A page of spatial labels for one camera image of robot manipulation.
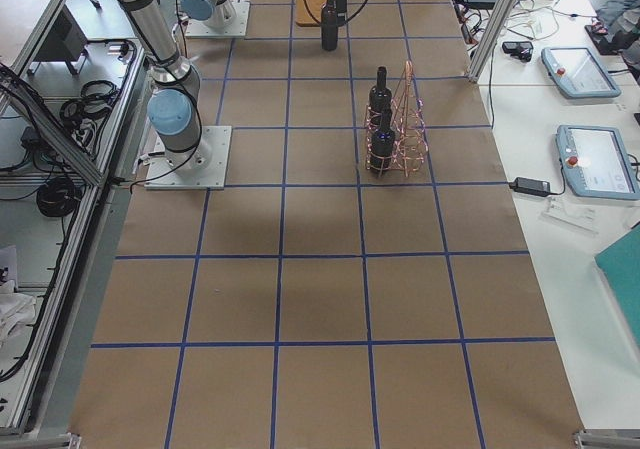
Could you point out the dark wine bottle carried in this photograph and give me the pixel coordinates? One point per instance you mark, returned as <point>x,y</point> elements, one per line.
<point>329,26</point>

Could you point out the wooden tray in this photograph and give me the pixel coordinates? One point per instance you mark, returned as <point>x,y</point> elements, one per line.
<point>308,12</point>

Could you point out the dark wine bottle middle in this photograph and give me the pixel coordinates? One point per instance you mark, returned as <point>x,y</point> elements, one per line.
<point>379,96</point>

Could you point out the dark wine bottle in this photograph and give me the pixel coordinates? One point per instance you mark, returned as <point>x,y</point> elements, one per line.
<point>379,96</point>
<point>382,142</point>

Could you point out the dark wine bottle outer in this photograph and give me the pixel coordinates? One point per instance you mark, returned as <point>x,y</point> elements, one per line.
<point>382,142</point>

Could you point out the far teach pendant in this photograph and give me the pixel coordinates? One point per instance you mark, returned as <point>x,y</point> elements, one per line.
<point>579,73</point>

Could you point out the teach pendant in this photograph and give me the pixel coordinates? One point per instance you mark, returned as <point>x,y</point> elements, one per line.
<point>595,162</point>
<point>579,73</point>

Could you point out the black power adapter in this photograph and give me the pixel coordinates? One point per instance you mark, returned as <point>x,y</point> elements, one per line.
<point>528,186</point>

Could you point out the near teach pendant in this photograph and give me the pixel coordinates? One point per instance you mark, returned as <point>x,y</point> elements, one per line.
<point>595,162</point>

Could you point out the teal box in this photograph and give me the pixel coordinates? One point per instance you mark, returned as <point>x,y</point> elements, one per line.
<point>620,264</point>

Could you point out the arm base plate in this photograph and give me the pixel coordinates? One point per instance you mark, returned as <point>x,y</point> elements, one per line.
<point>204,168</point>
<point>229,21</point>

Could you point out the aluminium frame post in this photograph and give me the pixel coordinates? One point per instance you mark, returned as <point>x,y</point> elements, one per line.
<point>485,47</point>

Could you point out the copper wire bottle basket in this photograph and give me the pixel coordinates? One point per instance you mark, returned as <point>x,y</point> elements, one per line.
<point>410,148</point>

